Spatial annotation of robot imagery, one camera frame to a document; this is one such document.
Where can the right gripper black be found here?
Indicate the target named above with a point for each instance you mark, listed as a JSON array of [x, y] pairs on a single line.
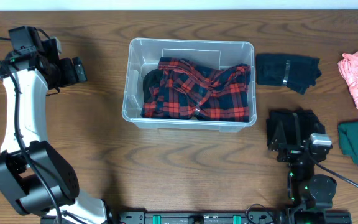
[[292, 152]]

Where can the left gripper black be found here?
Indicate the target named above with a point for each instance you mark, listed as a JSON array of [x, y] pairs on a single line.
[[69, 76]]

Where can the red navy plaid shirt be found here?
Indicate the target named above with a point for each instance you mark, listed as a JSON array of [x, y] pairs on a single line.
[[188, 90]]

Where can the black garment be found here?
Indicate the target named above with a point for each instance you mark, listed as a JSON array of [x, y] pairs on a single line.
[[151, 80]]

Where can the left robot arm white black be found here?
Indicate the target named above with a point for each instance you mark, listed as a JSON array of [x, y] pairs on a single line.
[[34, 178]]

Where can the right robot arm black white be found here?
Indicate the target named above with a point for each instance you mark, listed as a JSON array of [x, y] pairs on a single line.
[[312, 194]]

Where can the black banded cloth near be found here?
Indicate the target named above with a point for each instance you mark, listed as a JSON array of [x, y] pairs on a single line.
[[287, 124]]

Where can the black banded cloth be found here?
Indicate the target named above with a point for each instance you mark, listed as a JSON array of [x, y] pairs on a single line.
[[296, 72], [287, 124]]

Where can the black banded cloth far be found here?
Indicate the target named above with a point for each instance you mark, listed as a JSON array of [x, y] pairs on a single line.
[[296, 72]]

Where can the clear plastic storage bin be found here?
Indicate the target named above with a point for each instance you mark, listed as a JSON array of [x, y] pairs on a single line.
[[144, 56]]

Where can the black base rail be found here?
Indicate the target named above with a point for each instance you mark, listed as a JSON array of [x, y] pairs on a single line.
[[230, 218]]

